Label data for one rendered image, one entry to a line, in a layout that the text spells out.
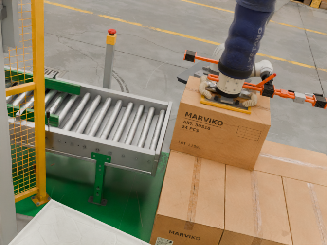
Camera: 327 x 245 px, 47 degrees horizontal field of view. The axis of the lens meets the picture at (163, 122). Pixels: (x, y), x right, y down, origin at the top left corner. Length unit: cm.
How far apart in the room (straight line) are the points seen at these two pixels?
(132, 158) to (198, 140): 47
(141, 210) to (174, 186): 62
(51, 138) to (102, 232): 130
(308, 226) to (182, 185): 80
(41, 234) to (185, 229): 104
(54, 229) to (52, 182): 163
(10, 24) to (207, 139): 149
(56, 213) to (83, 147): 113
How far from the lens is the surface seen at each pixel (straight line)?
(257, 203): 251
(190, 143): 263
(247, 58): 242
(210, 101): 251
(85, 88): 317
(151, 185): 318
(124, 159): 262
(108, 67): 321
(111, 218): 290
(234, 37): 238
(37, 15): 217
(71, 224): 153
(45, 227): 153
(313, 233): 252
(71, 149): 269
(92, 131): 275
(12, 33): 168
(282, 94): 262
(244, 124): 250
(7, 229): 231
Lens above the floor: 221
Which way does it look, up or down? 34 degrees down
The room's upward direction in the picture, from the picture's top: 12 degrees clockwise
